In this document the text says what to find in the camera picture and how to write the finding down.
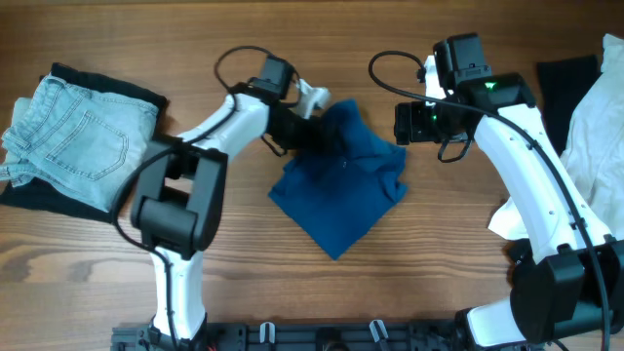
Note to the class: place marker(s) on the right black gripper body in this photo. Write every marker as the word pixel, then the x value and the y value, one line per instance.
pixel 403 123

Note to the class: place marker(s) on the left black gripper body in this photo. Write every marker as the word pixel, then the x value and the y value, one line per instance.
pixel 301 132

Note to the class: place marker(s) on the blue t-shirt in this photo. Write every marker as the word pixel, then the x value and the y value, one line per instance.
pixel 339 195

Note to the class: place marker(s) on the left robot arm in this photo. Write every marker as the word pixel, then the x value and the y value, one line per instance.
pixel 181 184

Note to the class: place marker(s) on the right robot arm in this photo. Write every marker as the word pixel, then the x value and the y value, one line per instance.
pixel 568 277

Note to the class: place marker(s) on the black garment with logo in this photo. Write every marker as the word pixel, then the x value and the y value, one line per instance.
pixel 563 84

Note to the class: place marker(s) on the white garment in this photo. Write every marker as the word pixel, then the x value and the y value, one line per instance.
pixel 593 155

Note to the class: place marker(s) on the folded light blue jeans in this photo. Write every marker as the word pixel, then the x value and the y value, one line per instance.
pixel 83 142

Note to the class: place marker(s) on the folded black garment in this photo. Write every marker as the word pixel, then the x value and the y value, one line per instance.
pixel 40 195

